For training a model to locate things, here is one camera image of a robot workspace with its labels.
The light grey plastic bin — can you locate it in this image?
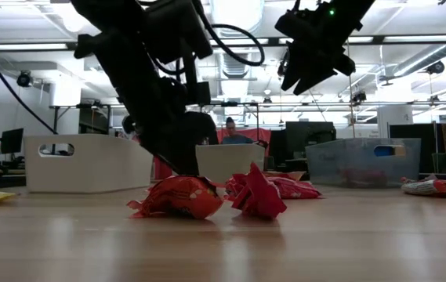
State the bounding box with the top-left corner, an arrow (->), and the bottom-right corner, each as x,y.
195,143 -> 266,184

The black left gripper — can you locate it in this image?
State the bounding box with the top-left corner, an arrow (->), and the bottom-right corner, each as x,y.
74,29 -> 219,175

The black ceiling spotlight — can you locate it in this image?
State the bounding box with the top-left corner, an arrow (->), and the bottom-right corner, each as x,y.
426,60 -> 446,75
16,70 -> 34,88
350,90 -> 368,106

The black pipe rig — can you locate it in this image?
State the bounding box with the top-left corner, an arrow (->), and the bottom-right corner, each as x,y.
49,100 -> 446,136

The red hanging cloth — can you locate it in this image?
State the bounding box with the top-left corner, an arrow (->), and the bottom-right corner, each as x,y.
216,128 -> 273,146

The black shelf unit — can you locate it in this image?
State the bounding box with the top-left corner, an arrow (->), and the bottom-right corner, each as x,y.
79,104 -> 111,136

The black left wrist camera cable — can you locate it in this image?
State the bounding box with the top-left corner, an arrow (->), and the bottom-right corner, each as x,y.
193,0 -> 266,67

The black overhead lighting rail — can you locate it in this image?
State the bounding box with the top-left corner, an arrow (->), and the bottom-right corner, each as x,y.
0,34 -> 446,54

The black partition panel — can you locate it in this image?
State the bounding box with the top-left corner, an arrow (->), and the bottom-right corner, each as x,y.
389,123 -> 443,174

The small black monitor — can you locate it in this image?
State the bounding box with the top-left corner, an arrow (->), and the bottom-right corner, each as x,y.
0,128 -> 24,155

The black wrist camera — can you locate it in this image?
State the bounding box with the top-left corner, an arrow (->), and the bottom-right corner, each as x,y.
274,10 -> 306,42
143,0 -> 215,64

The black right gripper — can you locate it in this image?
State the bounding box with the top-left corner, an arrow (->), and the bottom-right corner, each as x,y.
280,5 -> 364,96

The large black monitor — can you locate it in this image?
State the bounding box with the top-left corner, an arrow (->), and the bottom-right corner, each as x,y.
285,121 -> 337,157

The white pillar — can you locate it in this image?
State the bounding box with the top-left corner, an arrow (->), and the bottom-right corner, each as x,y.
376,104 -> 415,139

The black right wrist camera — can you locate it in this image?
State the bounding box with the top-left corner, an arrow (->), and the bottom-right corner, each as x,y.
274,10 -> 306,42

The grey translucent plastic bin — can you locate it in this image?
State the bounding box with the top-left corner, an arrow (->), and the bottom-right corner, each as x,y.
304,137 -> 422,188

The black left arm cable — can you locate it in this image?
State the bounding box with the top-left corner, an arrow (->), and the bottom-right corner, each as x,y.
0,37 -> 58,136

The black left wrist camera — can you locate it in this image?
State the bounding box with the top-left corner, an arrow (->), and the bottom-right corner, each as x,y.
143,0 -> 215,64

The orange Reese's packet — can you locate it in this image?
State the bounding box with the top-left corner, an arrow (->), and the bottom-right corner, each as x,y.
127,175 -> 227,220

